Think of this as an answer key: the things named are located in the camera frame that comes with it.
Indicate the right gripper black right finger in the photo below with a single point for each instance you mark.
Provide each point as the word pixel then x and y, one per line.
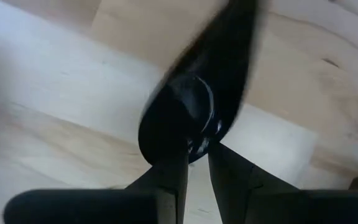
pixel 228 180

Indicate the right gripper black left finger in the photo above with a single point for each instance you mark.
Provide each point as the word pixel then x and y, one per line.
pixel 172 180

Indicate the black teardrop mini plate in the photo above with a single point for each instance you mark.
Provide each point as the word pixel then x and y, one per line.
pixel 216 62

